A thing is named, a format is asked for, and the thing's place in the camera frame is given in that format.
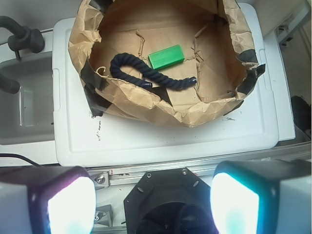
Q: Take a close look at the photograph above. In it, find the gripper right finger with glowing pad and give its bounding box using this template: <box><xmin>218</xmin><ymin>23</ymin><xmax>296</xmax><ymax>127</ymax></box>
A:
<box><xmin>210</xmin><ymin>159</ymin><xmax>312</xmax><ymax>234</ymax></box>

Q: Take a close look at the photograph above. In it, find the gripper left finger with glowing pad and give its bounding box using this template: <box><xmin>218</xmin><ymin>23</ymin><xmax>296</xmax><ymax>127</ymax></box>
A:
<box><xmin>0</xmin><ymin>166</ymin><xmax>96</xmax><ymax>234</ymax></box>

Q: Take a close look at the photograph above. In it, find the white plastic lid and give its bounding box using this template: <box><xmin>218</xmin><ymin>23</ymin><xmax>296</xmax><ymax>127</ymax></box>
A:
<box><xmin>52</xmin><ymin>18</ymin><xmax>279</xmax><ymax>167</ymax></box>

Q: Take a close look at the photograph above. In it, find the black octagonal funnel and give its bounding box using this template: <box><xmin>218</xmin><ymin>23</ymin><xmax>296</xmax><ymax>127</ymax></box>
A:
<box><xmin>124</xmin><ymin>168</ymin><xmax>218</xmax><ymax>234</ymax></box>

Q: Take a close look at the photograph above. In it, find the grey sink basin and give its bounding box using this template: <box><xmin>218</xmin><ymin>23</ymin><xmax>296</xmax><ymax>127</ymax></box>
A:
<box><xmin>0</xmin><ymin>52</ymin><xmax>54</xmax><ymax>145</ymax></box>

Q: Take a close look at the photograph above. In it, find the black object at right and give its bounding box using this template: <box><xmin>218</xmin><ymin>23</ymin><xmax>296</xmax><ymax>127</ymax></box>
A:
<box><xmin>291</xmin><ymin>96</ymin><xmax>312</xmax><ymax>132</ymax></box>

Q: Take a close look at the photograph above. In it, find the brown paper bag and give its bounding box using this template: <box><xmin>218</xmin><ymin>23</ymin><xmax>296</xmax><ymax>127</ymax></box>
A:
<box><xmin>68</xmin><ymin>0</ymin><xmax>265</xmax><ymax>127</ymax></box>

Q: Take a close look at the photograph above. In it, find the green rectangular block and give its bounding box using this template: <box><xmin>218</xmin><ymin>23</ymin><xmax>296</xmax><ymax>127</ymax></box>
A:
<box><xmin>148</xmin><ymin>45</ymin><xmax>185</xmax><ymax>70</ymax></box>

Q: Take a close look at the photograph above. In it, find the metal corner bracket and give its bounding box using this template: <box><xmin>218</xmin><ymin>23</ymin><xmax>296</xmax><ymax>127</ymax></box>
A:
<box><xmin>94</xmin><ymin>204</ymin><xmax>114</xmax><ymax>227</ymax></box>

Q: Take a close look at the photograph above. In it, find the black cable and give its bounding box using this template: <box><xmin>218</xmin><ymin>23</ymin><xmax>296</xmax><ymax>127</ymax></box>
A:
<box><xmin>0</xmin><ymin>153</ymin><xmax>42</xmax><ymax>167</ymax></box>

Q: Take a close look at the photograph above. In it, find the aluminium frame rail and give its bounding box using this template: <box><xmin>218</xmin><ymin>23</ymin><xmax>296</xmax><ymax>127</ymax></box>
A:
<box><xmin>87</xmin><ymin>141</ymin><xmax>312</xmax><ymax>189</ymax></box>

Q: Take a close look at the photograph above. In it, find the dark blue rope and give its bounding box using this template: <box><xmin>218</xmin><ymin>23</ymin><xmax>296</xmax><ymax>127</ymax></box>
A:
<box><xmin>110</xmin><ymin>54</ymin><xmax>197</xmax><ymax>89</ymax></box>

